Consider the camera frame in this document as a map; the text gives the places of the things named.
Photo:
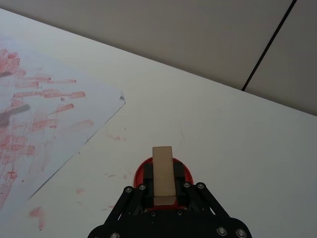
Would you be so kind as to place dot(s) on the round red ink pad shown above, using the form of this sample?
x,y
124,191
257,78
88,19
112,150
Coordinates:
x,y
139,177

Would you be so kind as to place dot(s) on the pale wooden stamp block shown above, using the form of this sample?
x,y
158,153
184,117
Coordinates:
x,y
162,173

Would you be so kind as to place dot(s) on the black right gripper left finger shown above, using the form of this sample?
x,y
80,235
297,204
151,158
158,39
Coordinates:
x,y
116,213

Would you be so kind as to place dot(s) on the white paper with red stamps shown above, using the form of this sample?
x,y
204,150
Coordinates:
x,y
62,114

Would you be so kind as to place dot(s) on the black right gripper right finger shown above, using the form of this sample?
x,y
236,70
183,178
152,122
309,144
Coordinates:
x,y
210,205

